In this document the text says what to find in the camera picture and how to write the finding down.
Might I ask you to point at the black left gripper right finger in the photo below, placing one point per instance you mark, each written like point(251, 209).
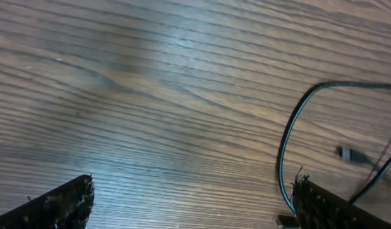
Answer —
point(317, 208)

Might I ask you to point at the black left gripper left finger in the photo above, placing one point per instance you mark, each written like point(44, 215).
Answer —
point(65, 207)

